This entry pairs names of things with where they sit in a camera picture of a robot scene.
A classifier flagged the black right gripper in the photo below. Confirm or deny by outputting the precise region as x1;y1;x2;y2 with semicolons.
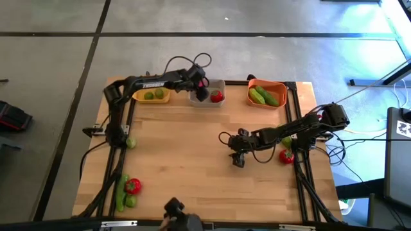
227;134;256;169

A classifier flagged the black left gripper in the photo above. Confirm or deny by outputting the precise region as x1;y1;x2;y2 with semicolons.
183;76;210;103

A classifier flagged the grey plastic basket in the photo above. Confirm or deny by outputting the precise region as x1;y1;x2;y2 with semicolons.
188;79;227;108

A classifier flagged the green cucumber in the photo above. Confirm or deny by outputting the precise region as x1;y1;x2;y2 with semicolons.
249;87;267;105
116;174;130;213
255;85;280;108

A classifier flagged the yellow plastic basket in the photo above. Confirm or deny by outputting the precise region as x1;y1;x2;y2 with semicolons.
132;87;171;105

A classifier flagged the orange plastic basket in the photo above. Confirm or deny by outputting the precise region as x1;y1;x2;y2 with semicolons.
246;78;288;110

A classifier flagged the white green container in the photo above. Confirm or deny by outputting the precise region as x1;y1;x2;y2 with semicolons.
338;198;356;216

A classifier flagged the black stand base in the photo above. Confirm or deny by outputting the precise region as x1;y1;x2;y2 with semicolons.
349;69;411;87

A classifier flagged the black equipment cart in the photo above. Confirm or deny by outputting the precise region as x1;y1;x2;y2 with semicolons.
384;107;411;209

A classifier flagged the white fiducial sticker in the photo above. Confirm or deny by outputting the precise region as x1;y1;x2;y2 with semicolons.
396;120;411;139

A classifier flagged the black red case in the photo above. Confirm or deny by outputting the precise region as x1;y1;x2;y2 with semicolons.
0;100;33;132

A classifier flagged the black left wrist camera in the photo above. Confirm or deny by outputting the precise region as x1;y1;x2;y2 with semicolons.
191;65;207;79

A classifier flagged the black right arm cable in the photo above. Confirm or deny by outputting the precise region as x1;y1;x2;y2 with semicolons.
218;130;277;164

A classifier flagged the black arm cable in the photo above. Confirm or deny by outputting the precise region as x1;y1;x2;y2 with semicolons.
162;52;213;80
218;130;277;164

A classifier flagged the black aluminium table frame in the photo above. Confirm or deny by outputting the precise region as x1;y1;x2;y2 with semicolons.
72;74;346;231

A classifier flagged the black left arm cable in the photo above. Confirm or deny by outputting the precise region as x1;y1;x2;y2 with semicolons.
162;52;213;80

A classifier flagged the black table-level camera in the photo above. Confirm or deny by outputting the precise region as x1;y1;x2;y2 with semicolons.
162;196;204;231

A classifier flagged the black cable bundle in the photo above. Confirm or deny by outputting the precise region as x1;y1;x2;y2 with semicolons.
320;128;389;184

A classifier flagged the white floor cable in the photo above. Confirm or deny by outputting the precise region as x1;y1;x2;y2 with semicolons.
393;78;411;110

